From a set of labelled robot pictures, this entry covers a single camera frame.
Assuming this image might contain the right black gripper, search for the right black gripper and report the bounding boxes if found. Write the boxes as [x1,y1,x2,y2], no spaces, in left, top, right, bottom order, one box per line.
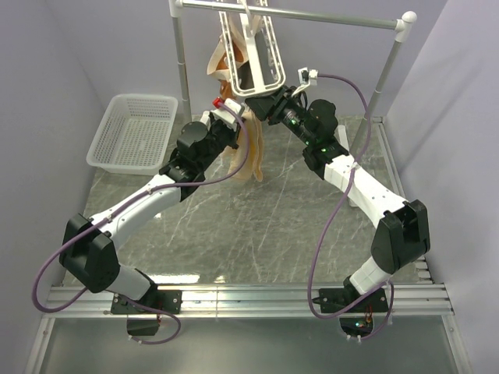
[245,86,316,147]

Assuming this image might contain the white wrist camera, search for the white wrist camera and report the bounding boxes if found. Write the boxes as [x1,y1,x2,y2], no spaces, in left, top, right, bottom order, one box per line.
[292,67,319,97]
[211,97,244,130]

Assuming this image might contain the beige underwear shorts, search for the beige underwear shorts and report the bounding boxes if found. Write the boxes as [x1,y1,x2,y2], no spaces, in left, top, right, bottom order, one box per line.
[222,109,264,182]

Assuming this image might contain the white clip drying hanger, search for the white clip drying hanger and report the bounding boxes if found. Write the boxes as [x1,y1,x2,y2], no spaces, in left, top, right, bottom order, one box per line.
[218,1,286,97]

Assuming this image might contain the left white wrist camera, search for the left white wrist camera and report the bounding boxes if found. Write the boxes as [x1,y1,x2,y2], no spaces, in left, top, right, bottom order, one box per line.
[211,97,244,130]

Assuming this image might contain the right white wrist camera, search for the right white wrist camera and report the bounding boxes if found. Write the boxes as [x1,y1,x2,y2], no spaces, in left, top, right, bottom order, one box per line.
[292,67,319,97]

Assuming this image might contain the white perforated plastic basket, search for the white perforated plastic basket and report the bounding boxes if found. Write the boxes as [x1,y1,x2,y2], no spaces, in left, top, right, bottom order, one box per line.
[86,93,178,175]

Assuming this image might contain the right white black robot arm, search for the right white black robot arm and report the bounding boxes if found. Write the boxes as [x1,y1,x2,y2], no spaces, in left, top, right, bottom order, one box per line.
[245,87,430,319]

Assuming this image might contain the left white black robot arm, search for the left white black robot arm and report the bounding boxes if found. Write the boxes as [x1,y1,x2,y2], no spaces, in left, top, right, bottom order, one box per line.
[58,107,248,313]

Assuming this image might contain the aluminium mounting rail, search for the aluminium mounting rail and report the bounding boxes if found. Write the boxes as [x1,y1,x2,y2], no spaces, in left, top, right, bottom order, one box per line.
[47,284,454,319]

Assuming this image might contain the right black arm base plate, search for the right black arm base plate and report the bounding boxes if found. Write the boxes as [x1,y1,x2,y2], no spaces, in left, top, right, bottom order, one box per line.
[318,286,391,315]

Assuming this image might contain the white metal clothes rack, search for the white metal clothes rack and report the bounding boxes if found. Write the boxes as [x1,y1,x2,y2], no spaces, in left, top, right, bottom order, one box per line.
[168,0,419,207]

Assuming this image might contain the orange underwear on hanger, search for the orange underwear on hanger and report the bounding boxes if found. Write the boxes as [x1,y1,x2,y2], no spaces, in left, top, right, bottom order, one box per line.
[216,54,250,100]

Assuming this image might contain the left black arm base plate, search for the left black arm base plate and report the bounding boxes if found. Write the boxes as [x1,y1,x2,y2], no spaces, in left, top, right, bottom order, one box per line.
[111,290,182,315]

